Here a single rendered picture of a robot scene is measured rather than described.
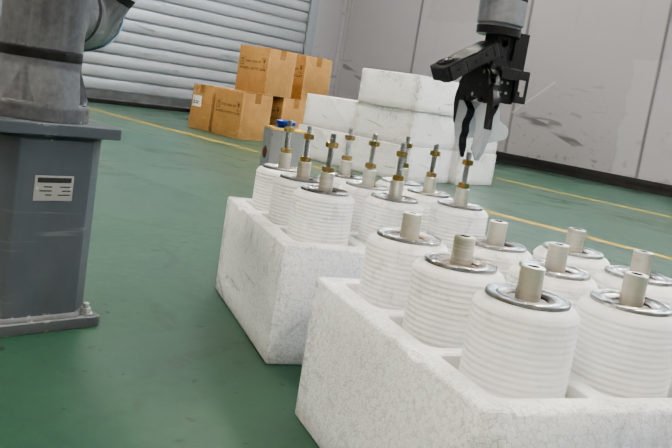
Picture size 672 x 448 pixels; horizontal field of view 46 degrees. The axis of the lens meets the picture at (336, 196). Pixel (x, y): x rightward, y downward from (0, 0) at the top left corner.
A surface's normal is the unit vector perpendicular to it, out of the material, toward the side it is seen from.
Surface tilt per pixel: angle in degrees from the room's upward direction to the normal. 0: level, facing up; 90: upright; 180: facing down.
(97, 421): 0
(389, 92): 90
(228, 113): 90
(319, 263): 90
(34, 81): 72
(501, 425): 90
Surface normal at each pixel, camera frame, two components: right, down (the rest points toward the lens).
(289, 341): 0.33, 0.18
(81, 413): 0.15, -0.98
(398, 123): -0.68, -0.01
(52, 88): 0.63, -0.11
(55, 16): 0.53, 0.19
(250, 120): 0.69, 0.20
